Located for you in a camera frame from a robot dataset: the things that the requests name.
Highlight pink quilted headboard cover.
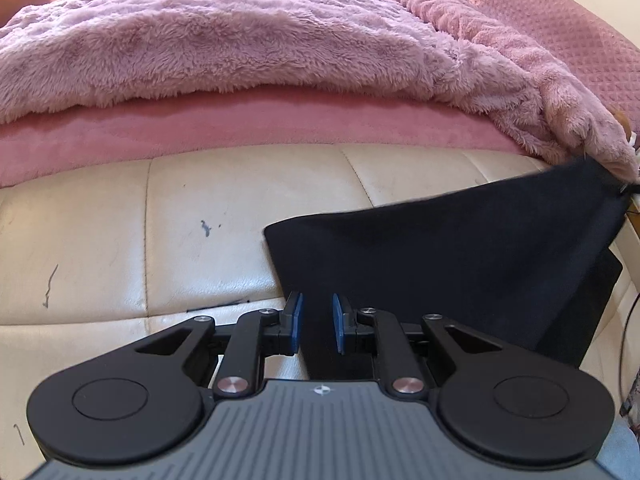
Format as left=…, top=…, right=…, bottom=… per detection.
left=420, top=0, right=640, bottom=126

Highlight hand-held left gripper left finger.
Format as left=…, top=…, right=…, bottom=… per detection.
left=132, top=291, right=304, bottom=400

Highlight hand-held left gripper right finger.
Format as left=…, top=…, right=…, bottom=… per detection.
left=331, top=292, right=506, bottom=400

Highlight fluffy pink blanket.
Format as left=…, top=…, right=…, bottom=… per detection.
left=0, top=0, right=640, bottom=183

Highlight black cable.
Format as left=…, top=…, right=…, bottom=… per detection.
left=617, top=290, right=640, bottom=401

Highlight pink bed sheet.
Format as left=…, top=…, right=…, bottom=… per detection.
left=0, top=87, right=556, bottom=188

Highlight person's light blue jeans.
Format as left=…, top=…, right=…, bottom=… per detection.
left=595, top=420, right=640, bottom=480

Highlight patterned cloth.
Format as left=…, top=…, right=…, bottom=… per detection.
left=619, top=367, right=640, bottom=433

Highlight black pants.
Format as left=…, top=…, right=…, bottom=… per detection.
left=263, top=155, right=630, bottom=382

